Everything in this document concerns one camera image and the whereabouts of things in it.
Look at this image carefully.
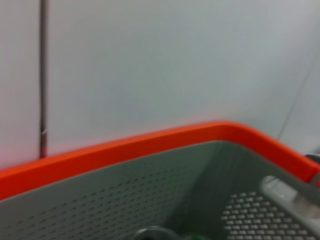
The glass teacup with black base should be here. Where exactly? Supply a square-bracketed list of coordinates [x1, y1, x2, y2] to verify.
[134, 225, 181, 240]

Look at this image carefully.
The grey perforated storage bin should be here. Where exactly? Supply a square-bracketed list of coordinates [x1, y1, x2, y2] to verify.
[0, 139, 320, 240]

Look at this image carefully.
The orange bin handle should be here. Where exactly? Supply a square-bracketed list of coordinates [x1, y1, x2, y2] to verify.
[0, 120, 320, 201]

